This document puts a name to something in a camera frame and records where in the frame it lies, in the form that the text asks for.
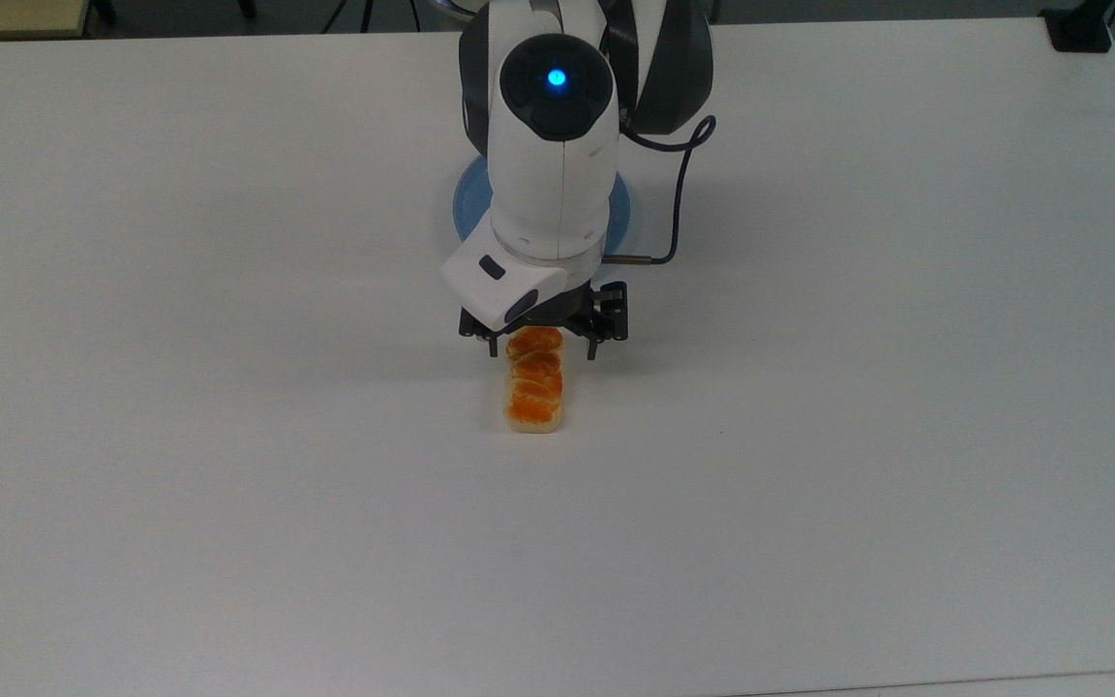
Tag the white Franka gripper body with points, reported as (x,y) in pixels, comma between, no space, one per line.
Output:
(495,281)

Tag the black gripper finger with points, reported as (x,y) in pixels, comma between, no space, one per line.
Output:
(608,315)
(480,331)

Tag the orange glazed bread loaf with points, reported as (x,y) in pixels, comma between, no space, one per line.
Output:
(534,395)

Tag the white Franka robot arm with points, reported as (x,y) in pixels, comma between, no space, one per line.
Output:
(557,165)

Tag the blue round plastic plate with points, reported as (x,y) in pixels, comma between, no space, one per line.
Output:
(469,205)

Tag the black tripod legs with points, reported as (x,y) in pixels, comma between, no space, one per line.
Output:
(364,12)

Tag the tan wooden desk top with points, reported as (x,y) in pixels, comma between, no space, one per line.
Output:
(11,17)

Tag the black stand base block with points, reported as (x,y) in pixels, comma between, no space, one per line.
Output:
(1078,27)

